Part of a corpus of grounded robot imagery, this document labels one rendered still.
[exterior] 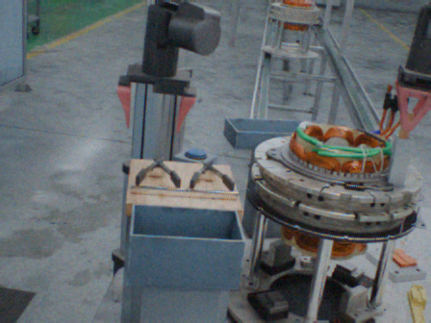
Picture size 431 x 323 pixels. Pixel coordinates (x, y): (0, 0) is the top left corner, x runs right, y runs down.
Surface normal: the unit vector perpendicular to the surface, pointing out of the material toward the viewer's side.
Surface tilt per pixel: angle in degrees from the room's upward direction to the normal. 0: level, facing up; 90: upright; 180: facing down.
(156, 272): 90
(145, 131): 90
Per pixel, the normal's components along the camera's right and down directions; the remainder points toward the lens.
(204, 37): 0.72, 0.36
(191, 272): 0.09, 0.36
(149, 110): -0.67, 0.19
